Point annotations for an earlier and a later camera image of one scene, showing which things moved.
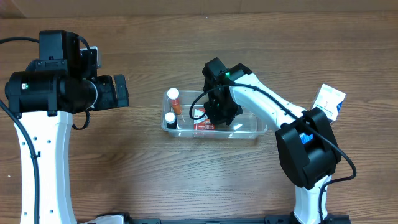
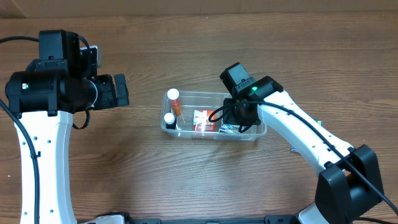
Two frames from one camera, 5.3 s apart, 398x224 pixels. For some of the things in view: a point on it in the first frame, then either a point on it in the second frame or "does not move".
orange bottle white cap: (173, 94) does not move
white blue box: (329, 100) to (227, 128)
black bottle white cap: (171, 120) does not move
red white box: (203, 123) does not move
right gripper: (219, 109) to (236, 115)
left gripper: (120, 90) does not move
